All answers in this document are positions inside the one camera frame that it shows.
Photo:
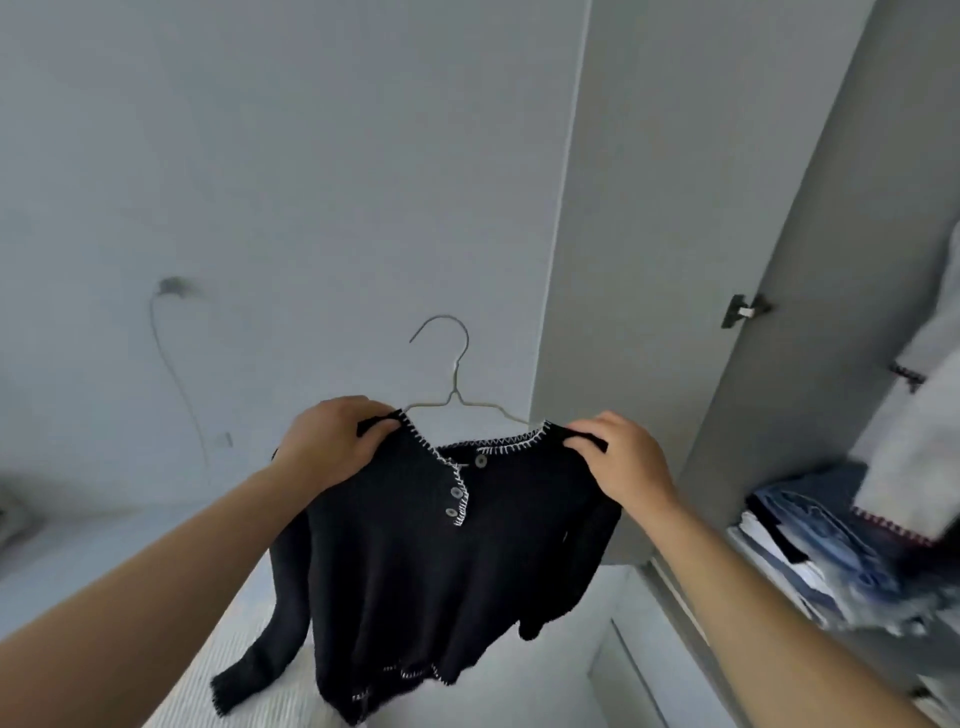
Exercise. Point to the bed with white bedspread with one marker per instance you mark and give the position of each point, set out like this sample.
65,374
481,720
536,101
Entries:
247,697

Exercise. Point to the grey sweater red stitching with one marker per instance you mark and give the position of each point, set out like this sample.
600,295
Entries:
915,450

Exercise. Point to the person's right forearm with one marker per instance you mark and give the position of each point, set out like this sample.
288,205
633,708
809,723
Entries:
780,637

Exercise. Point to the black cardigan white trim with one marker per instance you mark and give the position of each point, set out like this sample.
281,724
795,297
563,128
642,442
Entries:
420,570

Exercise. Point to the person's left hand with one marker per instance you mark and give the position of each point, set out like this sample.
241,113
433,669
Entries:
334,446

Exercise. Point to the white plastic stool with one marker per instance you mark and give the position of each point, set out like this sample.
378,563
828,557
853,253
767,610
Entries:
15,517

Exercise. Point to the person's left forearm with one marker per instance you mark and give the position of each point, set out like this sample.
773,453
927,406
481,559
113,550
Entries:
127,600

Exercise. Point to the person's right hand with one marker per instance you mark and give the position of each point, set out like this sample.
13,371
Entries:
630,465

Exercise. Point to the jeans stack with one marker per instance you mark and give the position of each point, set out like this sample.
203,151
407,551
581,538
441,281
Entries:
817,525

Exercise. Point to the white wardrobe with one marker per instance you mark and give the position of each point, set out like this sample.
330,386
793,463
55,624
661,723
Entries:
712,225

